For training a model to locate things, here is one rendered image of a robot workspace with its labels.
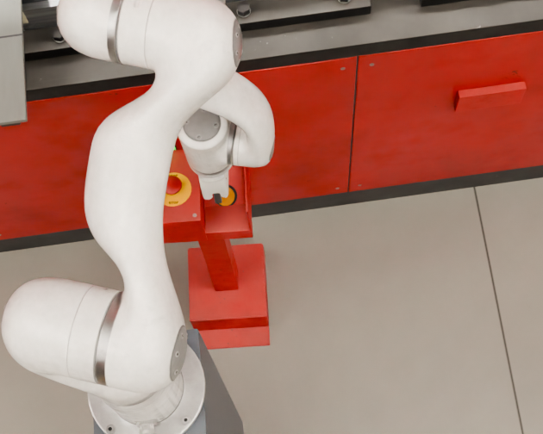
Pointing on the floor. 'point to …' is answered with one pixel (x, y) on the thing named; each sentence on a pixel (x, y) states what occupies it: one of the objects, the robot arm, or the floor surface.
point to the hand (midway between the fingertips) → (219, 182)
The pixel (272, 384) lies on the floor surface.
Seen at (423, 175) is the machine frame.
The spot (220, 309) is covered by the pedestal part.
